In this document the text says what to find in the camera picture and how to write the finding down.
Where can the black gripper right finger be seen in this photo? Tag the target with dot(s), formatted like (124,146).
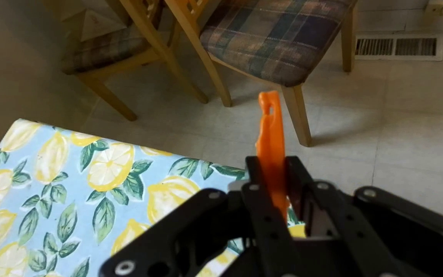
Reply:
(364,235)

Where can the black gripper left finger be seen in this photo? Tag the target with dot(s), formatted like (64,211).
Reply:
(206,235)

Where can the lemon print tablecloth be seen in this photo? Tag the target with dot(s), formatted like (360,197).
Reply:
(52,194)

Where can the white floor vent grille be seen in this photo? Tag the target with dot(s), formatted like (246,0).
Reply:
(398,46)

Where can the wooden chair plaid cushion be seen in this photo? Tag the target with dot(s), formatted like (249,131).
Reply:
(272,40)
(103,48)

